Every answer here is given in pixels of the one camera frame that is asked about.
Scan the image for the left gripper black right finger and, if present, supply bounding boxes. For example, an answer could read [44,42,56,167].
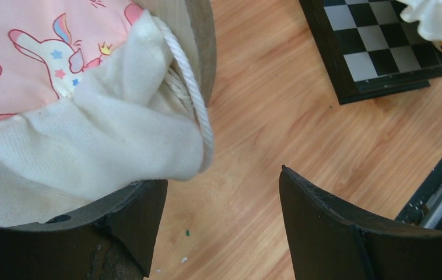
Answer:
[279,166,442,279]

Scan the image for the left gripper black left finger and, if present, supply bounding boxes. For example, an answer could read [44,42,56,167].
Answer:
[0,180,168,279]

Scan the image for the pink unicorn drawstring bag blanket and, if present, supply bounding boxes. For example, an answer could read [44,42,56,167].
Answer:
[0,1,214,228]

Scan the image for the wooden striped pet bed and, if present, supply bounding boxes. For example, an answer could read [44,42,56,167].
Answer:
[135,0,217,104]

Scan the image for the black and silver chessboard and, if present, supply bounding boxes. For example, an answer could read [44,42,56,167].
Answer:
[300,0,442,104]

